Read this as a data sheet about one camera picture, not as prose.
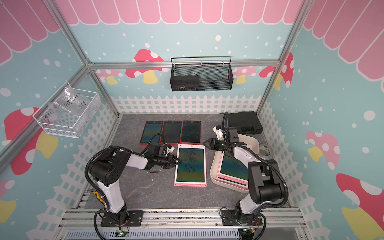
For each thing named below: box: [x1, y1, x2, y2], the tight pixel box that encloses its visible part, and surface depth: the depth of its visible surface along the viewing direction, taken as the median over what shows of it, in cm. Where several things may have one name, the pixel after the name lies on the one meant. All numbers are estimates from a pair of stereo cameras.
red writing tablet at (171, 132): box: [159, 120, 183, 145], surface depth 112 cm
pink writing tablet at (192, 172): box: [174, 144, 207, 187], surface depth 93 cm
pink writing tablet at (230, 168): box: [217, 152, 249, 186], surface depth 92 cm
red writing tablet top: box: [139, 121, 164, 146], surface depth 112 cm
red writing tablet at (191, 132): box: [180, 120, 202, 145], surface depth 111 cm
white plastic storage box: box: [210, 134, 260, 194], surface depth 88 cm
